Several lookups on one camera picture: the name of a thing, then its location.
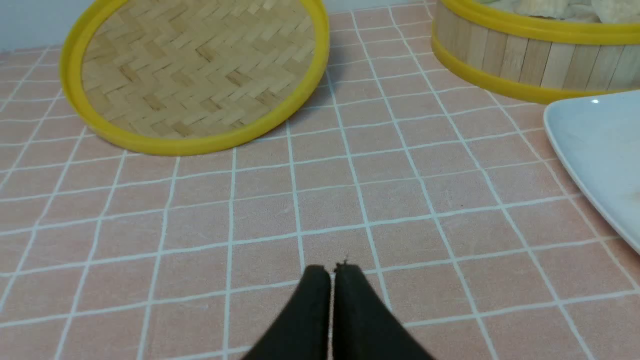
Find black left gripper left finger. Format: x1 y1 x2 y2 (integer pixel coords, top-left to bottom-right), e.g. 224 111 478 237
243 265 332 360

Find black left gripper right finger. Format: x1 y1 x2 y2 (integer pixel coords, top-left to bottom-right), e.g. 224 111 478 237
333 263 434 360

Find white square plate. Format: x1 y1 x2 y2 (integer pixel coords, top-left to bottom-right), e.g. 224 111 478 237
542 89 640 252

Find white dumplings at steamer back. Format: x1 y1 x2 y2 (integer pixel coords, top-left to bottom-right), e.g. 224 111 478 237
478 0 640 24

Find pink checkered tablecloth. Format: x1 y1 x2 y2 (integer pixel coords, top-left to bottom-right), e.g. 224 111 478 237
0 0 640 360

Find yellow rimmed bamboo steamer lid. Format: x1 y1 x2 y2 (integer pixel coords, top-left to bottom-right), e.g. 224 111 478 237
59 0 330 157

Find yellow rimmed bamboo steamer basket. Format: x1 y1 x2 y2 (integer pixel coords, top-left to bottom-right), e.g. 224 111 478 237
431 0 640 104

